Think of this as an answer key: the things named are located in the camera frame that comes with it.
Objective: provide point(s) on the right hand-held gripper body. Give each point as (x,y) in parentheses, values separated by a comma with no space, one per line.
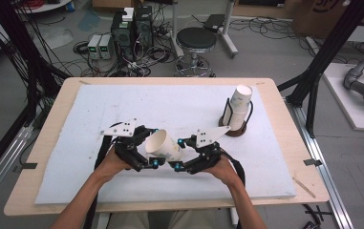
(208,152)

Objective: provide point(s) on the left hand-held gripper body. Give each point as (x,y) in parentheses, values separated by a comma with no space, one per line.
(127,144)

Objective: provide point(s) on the white printed paper cup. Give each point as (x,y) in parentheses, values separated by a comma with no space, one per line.
(163,146)

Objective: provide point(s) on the stack of white cups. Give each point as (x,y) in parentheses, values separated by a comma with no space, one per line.
(238,108)

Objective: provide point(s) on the person's left hand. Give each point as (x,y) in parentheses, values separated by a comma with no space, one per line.
(114,165)

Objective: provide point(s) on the person's right hand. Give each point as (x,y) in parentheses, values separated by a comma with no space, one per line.
(225,173)

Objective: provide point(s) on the white foam mat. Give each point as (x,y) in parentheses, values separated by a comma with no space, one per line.
(106,105)

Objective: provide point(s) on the person's legs in beige trousers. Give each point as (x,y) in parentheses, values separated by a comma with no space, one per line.
(128,221)

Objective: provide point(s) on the white power strip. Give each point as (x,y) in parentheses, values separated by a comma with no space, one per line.
(136,67)

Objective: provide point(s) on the white table leg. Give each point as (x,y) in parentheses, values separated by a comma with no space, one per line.
(233,218)

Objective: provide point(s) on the white power supply unit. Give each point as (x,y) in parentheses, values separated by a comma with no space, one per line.
(93,46)
(105,47)

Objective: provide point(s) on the black tape piece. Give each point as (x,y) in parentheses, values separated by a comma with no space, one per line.
(312,162)
(29,165)

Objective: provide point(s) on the black computer tower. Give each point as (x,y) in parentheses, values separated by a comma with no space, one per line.
(144,30)
(122,35)

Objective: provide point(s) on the thin wooden stick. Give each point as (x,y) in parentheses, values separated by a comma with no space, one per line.
(304,187)

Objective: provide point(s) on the black round stool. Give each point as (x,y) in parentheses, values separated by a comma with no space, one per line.
(196,38)

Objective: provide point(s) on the wooden table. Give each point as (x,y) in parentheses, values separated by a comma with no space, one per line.
(316,181)

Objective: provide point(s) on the small white box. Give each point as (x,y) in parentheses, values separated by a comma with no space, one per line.
(128,14)

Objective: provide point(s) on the black flat device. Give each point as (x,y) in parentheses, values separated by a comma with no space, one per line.
(214,22)

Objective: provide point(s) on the white platform board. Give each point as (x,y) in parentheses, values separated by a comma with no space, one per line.
(342,98)

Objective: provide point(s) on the cardboard box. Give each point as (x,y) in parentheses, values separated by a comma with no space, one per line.
(316,16)

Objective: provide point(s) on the aluminium rail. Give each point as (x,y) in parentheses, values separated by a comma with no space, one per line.
(1,165)
(319,165)

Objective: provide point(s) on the black metal frame stand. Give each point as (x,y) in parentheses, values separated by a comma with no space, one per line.
(20,47)
(326,54)

